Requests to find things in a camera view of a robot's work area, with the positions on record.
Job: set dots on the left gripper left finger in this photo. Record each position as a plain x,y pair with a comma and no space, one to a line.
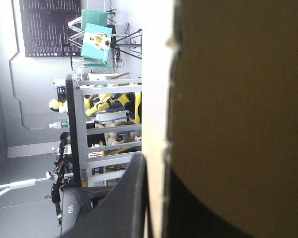
124,203

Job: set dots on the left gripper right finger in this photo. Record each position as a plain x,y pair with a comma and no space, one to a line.
188,213

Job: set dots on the brown cardboard box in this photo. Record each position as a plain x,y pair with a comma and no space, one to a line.
238,74

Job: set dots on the black jointed arm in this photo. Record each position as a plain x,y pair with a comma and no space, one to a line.
60,163

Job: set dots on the black computer monitor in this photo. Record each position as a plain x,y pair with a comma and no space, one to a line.
74,205

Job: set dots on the person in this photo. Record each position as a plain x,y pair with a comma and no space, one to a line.
114,139

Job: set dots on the yellow robot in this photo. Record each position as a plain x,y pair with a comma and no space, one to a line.
101,106

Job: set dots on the clear plastic bottle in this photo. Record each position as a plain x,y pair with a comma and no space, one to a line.
56,125

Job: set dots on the white tripod stand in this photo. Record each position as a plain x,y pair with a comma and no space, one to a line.
17,184

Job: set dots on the black metal stand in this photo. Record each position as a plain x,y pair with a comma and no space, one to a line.
129,45

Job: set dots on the grey metal frame rack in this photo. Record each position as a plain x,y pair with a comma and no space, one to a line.
80,124

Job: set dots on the dark wall display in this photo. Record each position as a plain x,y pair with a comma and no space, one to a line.
44,27

